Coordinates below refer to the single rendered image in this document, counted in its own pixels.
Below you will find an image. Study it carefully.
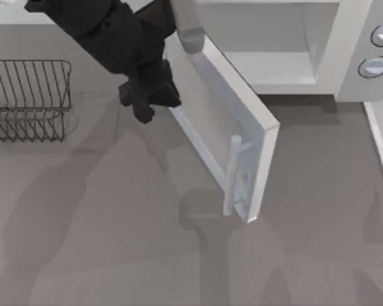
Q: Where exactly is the pale grey door handle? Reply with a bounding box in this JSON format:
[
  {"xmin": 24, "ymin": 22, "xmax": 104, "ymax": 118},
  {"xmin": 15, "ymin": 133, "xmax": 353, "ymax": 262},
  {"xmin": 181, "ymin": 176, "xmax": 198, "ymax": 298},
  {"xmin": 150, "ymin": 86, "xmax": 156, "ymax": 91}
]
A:
[{"xmin": 222, "ymin": 135, "xmax": 244, "ymax": 218}]

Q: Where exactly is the pale microwave oven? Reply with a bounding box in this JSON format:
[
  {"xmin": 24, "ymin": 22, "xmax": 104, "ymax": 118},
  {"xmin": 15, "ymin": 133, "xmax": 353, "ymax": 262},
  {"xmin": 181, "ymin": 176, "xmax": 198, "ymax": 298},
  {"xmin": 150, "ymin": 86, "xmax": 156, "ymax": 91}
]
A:
[{"xmin": 191, "ymin": 0, "xmax": 383, "ymax": 103}]

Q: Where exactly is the dark wire rack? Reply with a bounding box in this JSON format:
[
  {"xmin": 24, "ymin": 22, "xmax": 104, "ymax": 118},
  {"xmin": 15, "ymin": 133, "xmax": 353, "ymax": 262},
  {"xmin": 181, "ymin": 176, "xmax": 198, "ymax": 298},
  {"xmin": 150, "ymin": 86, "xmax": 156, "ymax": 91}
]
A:
[{"xmin": 0, "ymin": 59, "xmax": 73, "ymax": 143}]

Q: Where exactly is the pale grey rounded box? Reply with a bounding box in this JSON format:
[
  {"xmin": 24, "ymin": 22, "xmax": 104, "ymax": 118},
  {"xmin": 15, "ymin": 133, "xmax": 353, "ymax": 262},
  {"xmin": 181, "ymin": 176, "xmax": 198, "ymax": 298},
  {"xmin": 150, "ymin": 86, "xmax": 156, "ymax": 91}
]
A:
[{"xmin": 170, "ymin": 0, "xmax": 207, "ymax": 55}]

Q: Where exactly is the pale microwave door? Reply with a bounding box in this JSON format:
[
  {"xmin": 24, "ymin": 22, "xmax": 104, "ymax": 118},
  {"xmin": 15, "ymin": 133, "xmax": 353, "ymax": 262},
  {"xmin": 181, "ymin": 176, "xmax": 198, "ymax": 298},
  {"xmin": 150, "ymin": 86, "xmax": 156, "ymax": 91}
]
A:
[{"xmin": 163, "ymin": 34, "xmax": 281, "ymax": 225}]

